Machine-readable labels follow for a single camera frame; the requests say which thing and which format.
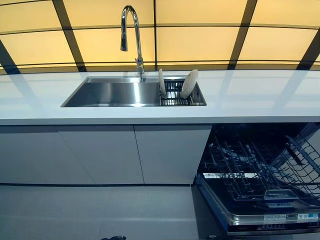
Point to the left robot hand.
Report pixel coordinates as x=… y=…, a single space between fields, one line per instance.
x=116 y=238

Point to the cream round plate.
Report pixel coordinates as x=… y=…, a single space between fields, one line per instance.
x=162 y=82
x=189 y=83

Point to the open built-in dishwasher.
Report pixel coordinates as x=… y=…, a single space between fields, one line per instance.
x=262 y=225

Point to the stainless steel sink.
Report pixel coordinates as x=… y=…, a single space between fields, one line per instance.
x=112 y=92

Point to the black steel-rod drying rack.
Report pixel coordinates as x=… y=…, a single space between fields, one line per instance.
x=175 y=101

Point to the chrome gooseneck faucet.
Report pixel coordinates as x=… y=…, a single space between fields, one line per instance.
x=138 y=37

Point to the dark window frame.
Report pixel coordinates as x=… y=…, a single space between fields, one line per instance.
x=67 y=27

